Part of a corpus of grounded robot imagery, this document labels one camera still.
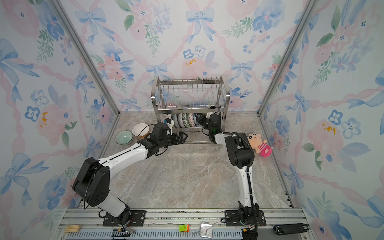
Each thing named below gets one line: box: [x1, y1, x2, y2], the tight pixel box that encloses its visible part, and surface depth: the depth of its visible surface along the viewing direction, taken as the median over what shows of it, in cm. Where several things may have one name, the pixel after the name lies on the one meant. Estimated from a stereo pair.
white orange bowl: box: [132, 123, 150, 138], surface depth 108 cm
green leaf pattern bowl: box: [182, 113, 191, 128], surface depth 102 cm
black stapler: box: [273, 223, 309, 236], surface depth 72 cm
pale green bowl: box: [115, 130, 133, 145], surface depth 102 cm
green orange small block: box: [178, 224, 191, 232], surface depth 71 cm
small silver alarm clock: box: [200, 221, 214, 239], surface depth 71 cm
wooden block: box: [64, 224, 81, 233], surface depth 72 cm
